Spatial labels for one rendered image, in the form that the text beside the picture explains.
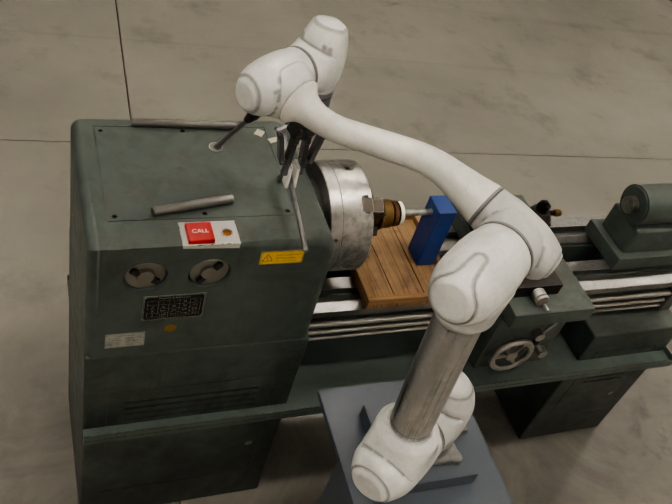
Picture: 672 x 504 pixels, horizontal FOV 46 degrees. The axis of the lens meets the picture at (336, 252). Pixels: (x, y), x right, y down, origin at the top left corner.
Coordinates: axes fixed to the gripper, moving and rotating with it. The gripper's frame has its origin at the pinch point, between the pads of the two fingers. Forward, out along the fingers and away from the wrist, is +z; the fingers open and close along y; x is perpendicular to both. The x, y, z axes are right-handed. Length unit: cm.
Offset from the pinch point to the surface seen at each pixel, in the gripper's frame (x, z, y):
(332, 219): 0.0, 16.0, 14.7
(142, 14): 301, 134, 14
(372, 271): 7, 46, 37
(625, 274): 0, 49, 132
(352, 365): -3, 80, 37
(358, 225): -1.1, 17.5, 22.2
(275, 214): -4.8, 8.7, -3.5
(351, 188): 6.8, 11.4, 21.1
